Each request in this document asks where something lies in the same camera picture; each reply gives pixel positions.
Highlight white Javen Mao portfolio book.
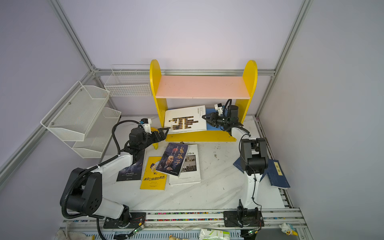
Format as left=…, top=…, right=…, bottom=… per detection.
left=164, top=106, right=207, bottom=134

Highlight dark purple portrait book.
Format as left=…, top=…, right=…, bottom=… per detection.
left=156, top=143, right=189, bottom=177

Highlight white Chokladfabriken book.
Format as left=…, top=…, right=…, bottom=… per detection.
left=169, top=144, right=201, bottom=186

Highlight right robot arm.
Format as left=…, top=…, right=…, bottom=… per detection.
left=202, top=104, right=269, bottom=227

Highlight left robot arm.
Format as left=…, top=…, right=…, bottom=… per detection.
left=60, top=122, right=170, bottom=225

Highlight black book white characters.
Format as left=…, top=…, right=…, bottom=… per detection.
left=117, top=150, right=145, bottom=182

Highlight yellow paperback book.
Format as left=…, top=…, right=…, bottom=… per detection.
left=140, top=157, right=167, bottom=191

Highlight blue book yellow label near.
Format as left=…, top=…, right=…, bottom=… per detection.
left=233, top=158, right=268, bottom=182

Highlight blue book yellow label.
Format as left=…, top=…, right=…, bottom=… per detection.
left=233, top=158, right=268, bottom=182
left=266, top=159, right=291, bottom=190

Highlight yellow pink blue bookshelf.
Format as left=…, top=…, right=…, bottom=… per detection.
left=150, top=60, right=258, bottom=142

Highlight white mesh two-tier rack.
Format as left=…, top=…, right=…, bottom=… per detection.
left=41, top=81, right=121, bottom=159

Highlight blue book yellow label far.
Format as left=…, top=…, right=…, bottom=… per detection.
left=266, top=159, right=291, bottom=190

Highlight white green carton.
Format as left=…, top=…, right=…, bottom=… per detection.
left=199, top=229, right=230, bottom=240

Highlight small toy figure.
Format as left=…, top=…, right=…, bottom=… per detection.
left=279, top=223, right=298, bottom=236

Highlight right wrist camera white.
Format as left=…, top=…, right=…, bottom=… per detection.
left=215, top=103, right=225, bottom=116

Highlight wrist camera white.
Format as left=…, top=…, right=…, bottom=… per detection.
left=215, top=103, right=225, bottom=116
left=139, top=118, right=152, bottom=134

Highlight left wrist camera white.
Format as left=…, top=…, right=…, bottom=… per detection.
left=139, top=118, right=152, bottom=134

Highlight black corrugated cable left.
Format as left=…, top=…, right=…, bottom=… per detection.
left=59, top=119, right=140, bottom=220

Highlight white wire basket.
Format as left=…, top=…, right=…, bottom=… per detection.
left=104, top=64, right=152, bottom=97

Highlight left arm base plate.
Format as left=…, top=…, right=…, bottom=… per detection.
left=103, top=212, right=147, bottom=229

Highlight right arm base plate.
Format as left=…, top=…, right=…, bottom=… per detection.
left=224, top=211, right=265, bottom=228

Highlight aluminium front rail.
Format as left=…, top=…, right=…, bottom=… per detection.
left=60, top=209, right=313, bottom=240

